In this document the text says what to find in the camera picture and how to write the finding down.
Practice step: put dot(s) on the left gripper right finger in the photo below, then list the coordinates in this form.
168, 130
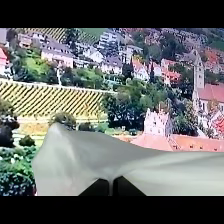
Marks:
124, 187

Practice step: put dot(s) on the white shirt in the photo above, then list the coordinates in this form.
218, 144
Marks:
83, 160

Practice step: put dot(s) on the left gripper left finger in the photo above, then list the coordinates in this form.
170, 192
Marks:
100, 189

